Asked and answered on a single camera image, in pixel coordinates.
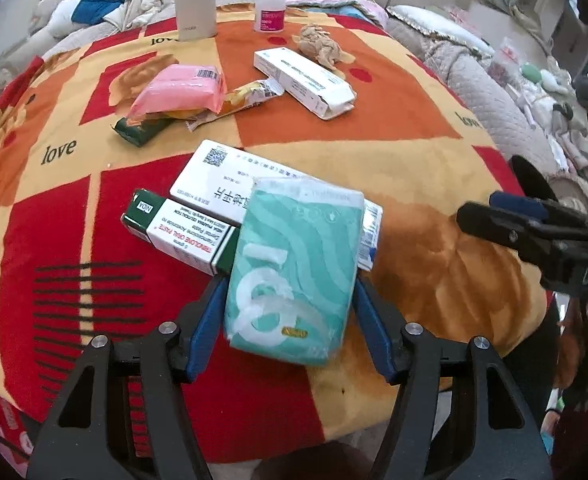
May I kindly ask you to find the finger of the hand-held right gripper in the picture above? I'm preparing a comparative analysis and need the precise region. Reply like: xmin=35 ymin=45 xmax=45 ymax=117
xmin=488 ymin=155 xmax=588 ymax=233
xmin=456 ymin=200 xmax=588 ymax=281

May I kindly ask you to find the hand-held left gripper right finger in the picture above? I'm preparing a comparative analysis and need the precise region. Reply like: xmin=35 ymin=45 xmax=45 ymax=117
xmin=352 ymin=276 xmax=554 ymax=480

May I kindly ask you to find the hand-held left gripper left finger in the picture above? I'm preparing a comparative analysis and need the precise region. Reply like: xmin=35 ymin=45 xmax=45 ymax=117
xmin=26 ymin=275 xmax=229 ymax=480

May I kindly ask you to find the green and white box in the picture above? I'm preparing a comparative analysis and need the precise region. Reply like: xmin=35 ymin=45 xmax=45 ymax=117
xmin=120 ymin=189 xmax=242 ymax=277

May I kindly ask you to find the teal tissue pack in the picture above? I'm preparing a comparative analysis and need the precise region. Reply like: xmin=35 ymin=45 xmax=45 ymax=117
xmin=224 ymin=176 xmax=366 ymax=367

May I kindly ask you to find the green snack packet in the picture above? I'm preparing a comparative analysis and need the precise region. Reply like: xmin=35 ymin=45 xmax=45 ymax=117
xmin=113 ymin=114 xmax=172 ymax=148

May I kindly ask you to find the long white box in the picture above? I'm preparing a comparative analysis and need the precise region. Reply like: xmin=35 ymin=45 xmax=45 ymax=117
xmin=253 ymin=47 xmax=357 ymax=121

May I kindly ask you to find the beige tissue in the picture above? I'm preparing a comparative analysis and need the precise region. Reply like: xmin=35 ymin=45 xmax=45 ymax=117
xmin=292 ymin=22 xmax=355 ymax=70

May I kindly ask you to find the red orange printed blanket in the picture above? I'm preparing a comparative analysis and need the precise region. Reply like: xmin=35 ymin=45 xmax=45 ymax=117
xmin=0 ymin=5 xmax=549 ymax=441

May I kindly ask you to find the beige quilted sofa cover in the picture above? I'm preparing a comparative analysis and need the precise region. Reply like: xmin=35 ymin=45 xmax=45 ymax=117
xmin=389 ymin=20 xmax=588 ymax=221

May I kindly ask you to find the clear plastic bag red label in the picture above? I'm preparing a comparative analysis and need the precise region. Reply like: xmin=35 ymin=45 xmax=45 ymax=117
xmin=488 ymin=42 xmax=522 ymax=83

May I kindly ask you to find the large white medicine box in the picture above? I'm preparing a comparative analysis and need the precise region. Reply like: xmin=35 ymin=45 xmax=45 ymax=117
xmin=169 ymin=139 xmax=383 ymax=273

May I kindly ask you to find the person's dark clothing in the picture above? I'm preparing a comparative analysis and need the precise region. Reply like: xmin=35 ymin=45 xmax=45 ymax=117
xmin=544 ymin=300 xmax=588 ymax=480

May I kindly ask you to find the white frilled pillow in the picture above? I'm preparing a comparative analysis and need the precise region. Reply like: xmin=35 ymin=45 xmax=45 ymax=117
xmin=386 ymin=5 xmax=497 ymax=56

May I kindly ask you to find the yellow snack wrapper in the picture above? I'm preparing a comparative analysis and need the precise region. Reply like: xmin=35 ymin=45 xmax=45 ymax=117
xmin=184 ymin=77 xmax=285 ymax=133

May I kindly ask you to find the pink packet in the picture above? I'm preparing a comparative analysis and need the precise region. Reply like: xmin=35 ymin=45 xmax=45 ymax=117
xmin=126 ymin=63 xmax=227 ymax=123

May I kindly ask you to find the pink and blue folded blanket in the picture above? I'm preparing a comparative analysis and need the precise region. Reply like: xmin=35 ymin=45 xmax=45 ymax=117
xmin=284 ymin=0 xmax=389 ymax=31

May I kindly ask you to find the white pill bottle pink label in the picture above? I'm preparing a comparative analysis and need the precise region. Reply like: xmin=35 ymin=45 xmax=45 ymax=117
xmin=254 ymin=0 xmax=289 ymax=33

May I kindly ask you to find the white thermos bottle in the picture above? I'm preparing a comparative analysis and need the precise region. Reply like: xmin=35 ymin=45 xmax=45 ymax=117
xmin=172 ymin=0 xmax=218 ymax=42

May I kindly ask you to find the beige crumpled garment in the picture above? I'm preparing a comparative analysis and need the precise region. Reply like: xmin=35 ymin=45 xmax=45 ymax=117
xmin=103 ymin=0 xmax=177 ymax=31

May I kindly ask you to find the white padded garment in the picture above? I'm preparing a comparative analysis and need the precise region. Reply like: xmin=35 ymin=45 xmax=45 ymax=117
xmin=39 ymin=0 xmax=87 ymax=38

